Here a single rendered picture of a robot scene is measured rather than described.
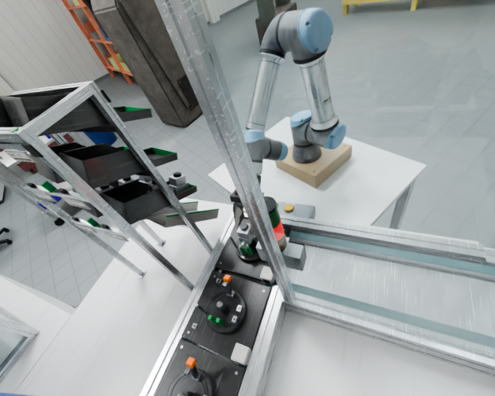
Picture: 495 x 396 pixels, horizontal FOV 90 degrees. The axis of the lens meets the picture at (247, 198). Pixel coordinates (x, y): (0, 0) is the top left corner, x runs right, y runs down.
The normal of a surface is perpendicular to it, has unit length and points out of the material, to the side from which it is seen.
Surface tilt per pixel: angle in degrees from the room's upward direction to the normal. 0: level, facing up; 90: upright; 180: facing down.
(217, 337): 0
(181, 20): 90
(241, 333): 0
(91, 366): 0
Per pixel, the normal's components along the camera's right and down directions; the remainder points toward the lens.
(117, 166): 0.82, 0.25
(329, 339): -0.26, -0.65
